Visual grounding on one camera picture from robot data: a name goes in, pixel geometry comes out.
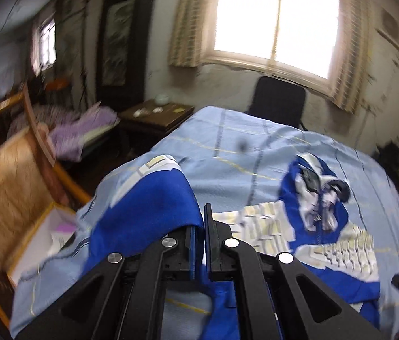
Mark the wooden chair with woven back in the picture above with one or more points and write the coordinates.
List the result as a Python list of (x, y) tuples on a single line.
[(11, 180)]

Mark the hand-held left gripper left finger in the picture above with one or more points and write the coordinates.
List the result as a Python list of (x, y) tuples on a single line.
[(192, 251)]

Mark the beige checked curtain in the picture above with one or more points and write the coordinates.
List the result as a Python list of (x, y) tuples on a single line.
[(353, 53), (188, 21)]

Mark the large bright window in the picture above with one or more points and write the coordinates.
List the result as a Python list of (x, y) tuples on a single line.
[(277, 17)]

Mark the open cardboard box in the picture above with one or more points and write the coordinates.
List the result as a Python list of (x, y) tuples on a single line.
[(40, 244)]

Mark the white round bowl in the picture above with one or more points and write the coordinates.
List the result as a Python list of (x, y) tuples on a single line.
[(162, 98)]

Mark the dark framed painting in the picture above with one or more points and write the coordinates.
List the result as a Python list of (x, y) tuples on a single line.
[(123, 42)]

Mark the purple cloth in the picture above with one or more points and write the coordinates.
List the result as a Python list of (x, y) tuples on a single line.
[(79, 131)]

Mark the dark wooden nightstand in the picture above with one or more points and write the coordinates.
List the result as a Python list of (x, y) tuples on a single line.
[(157, 122)]

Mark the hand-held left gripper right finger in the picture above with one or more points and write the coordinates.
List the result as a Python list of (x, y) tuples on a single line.
[(208, 248)]

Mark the small barred window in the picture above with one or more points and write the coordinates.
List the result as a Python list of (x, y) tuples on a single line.
[(44, 42)]

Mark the light blue plaid bed sheet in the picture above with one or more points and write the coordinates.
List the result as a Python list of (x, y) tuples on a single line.
[(249, 173)]

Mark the wall vent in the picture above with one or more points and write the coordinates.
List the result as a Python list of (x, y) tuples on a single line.
[(390, 28)]

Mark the blue white patterned jacket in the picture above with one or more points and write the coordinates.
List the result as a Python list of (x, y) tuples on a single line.
[(149, 216)]

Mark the black office chair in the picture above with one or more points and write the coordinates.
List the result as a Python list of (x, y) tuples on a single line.
[(279, 101)]

